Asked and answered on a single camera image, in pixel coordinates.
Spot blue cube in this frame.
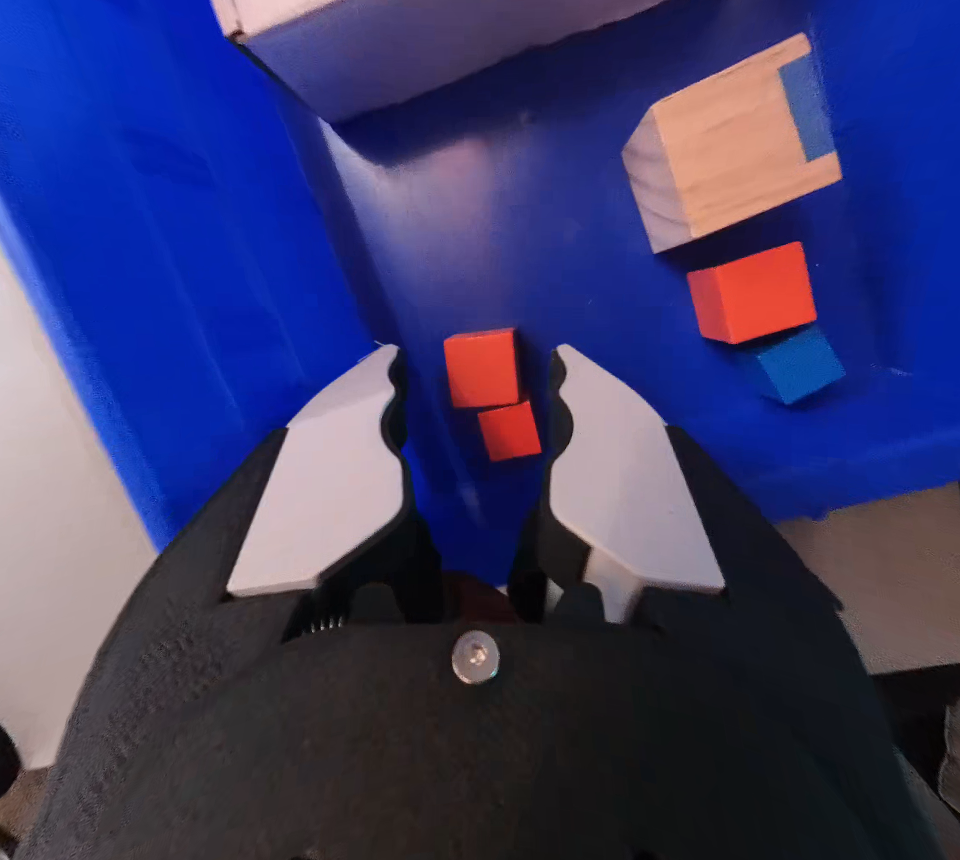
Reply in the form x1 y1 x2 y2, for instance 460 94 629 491
738 329 847 405
778 53 837 163

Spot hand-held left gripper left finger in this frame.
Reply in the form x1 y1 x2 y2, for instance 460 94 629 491
226 344 417 597

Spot person's left hand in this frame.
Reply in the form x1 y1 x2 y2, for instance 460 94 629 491
448 573 520 624

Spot grey desk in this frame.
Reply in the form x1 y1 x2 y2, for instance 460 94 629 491
0 252 960 771

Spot red cube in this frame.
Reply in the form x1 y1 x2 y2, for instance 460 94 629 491
477 401 543 463
442 329 522 409
686 242 819 345

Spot large wooden cube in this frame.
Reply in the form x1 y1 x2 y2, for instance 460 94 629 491
621 33 843 255

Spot blue plastic bin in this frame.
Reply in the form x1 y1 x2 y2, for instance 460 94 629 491
0 0 960 553

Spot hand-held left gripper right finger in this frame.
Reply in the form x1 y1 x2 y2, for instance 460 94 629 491
540 344 727 624

